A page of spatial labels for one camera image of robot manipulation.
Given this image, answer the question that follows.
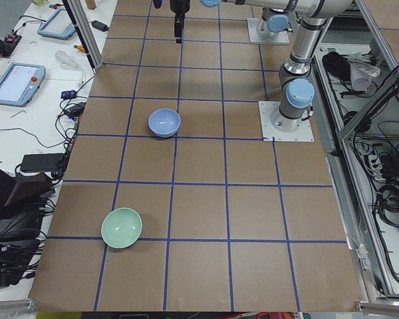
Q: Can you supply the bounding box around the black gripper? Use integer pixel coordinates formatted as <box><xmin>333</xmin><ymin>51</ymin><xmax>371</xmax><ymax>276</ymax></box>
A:
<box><xmin>170</xmin><ymin>0</ymin><xmax>190</xmax><ymax>44</ymax></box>

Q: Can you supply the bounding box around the green ceramic bowl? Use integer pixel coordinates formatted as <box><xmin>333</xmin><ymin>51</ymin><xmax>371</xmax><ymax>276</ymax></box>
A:
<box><xmin>100</xmin><ymin>207</ymin><xmax>143</xmax><ymax>249</ymax></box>

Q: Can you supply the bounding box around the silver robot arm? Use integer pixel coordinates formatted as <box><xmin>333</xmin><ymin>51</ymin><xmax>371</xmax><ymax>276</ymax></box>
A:
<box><xmin>232</xmin><ymin>1</ymin><xmax>351</xmax><ymax>132</ymax></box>
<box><xmin>170</xmin><ymin>0</ymin><xmax>291</xmax><ymax>45</ymax></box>

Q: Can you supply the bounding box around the blue ceramic bowl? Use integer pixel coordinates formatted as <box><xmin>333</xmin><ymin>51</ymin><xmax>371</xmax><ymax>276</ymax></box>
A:
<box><xmin>148</xmin><ymin>108</ymin><xmax>181</xmax><ymax>138</ymax></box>

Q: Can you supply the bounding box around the black power adapter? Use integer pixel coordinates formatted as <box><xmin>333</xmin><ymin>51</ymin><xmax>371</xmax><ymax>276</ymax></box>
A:
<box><xmin>90</xmin><ymin>20</ymin><xmax>109</xmax><ymax>32</ymax></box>

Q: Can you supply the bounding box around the gold metal cylinder tool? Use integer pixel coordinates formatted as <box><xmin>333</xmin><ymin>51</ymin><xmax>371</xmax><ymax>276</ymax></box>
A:
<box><xmin>73</xmin><ymin>45</ymin><xmax>86</xmax><ymax>53</ymax></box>

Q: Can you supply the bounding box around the far blue teach pendant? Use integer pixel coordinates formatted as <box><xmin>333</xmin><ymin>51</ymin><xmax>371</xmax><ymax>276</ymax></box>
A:
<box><xmin>37</xmin><ymin>8</ymin><xmax>76</xmax><ymax>40</ymax></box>

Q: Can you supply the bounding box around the blue teach pendant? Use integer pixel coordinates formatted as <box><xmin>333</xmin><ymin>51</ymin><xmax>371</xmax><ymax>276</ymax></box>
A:
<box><xmin>0</xmin><ymin>62</ymin><xmax>46</xmax><ymax>107</ymax></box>
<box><xmin>37</xmin><ymin>8</ymin><xmax>76</xmax><ymax>40</ymax></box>

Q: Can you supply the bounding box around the small blue plaid object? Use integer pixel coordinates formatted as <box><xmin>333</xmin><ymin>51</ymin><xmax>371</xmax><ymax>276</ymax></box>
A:
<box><xmin>61</xmin><ymin>90</ymin><xmax>77</xmax><ymax>100</ymax></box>

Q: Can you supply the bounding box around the near blue teach pendant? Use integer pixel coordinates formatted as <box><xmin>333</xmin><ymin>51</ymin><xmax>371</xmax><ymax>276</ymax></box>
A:
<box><xmin>0</xmin><ymin>62</ymin><xmax>46</xmax><ymax>107</ymax></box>

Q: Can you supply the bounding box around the black laptop power brick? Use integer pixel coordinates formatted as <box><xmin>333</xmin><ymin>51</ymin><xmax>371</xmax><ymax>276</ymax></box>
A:
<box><xmin>20</xmin><ymin>153</ymin><xmax>64</xmax><ymax>173</ymax></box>

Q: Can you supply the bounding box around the aluminium frame post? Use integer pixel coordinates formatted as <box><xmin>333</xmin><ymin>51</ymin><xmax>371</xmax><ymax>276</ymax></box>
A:
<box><xmin>63</xmin><ymin>0</ymin><xmax>103</xmax><ymax>70</ymax></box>

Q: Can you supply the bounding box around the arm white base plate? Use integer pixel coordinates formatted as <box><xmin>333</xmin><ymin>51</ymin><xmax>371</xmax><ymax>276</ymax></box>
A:
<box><xmin>247</xmin><ymin>18</ymin><xmax>289</xmax><ymax>45</ymax></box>
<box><xmin>258</xmin><ymin>101</ymin><xmax>315</xmax><ymax>143</ymax></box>

